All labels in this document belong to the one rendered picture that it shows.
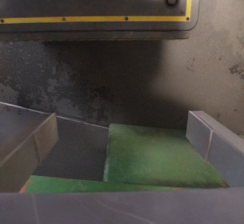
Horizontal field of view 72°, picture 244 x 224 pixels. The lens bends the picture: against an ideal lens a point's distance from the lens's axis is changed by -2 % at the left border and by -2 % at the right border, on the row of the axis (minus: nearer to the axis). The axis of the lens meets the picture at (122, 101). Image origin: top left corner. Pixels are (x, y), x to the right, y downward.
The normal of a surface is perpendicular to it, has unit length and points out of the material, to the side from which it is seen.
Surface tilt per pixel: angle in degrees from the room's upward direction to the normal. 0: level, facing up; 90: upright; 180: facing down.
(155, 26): 0
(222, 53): 0
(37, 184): 90
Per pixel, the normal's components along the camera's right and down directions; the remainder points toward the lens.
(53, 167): 0.02, 0.29
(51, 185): 0.11, -0.95
